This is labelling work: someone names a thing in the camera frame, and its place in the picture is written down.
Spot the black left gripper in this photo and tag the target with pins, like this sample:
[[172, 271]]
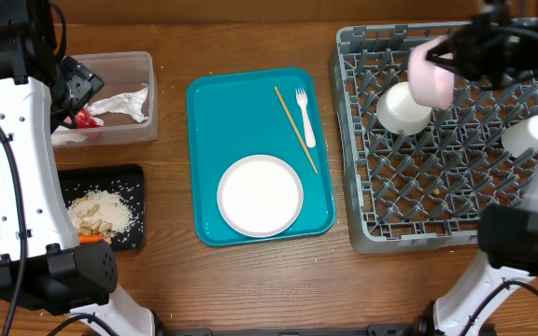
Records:
[[80, 81]]

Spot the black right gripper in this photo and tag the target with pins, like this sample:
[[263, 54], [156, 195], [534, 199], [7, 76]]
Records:
[[468, 52]]

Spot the pink bowl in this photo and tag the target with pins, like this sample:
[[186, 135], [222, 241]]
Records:
[[430, 85]]

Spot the red sauce packet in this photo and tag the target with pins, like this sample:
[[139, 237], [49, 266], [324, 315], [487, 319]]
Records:
[[83, 119]]

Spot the white napkin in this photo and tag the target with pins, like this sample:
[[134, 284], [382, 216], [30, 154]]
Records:
[[128, 103]]

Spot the white bowl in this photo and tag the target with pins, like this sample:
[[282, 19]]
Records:
[[398, 112]]

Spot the white paper cup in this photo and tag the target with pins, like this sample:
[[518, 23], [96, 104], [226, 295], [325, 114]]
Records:
[[521, 137]]

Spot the rice and food scraps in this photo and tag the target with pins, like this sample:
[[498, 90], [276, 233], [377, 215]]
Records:
[[103, 212]]

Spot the white plastic fork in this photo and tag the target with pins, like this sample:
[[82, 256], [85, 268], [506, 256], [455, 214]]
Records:
[[302, 101]]

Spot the wooden chopstick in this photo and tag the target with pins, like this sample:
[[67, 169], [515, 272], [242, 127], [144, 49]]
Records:
[[295, 129]]

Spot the white round plate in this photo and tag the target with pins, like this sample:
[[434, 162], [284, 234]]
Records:
[[260, 196]]

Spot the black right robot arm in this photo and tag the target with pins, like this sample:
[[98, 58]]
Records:
[[507, 259]]

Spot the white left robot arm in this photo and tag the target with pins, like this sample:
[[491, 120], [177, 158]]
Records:
[[43, 265]]

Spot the black waste tray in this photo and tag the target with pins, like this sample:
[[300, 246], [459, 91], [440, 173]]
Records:
[[127, 179]]

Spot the grey dishwasher rack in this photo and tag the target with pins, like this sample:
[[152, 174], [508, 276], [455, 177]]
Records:
[[422, 191]]

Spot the clear plastic bin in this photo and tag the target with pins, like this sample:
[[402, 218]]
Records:
[[122, 72]]

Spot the orange carrot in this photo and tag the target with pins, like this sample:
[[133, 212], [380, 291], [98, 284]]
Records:
[[90, 239]]

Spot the teal plastic tray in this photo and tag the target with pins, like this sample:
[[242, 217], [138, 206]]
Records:
[[233, 116]]

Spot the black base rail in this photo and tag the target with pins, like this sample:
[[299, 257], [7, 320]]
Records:
[[374, 330]]

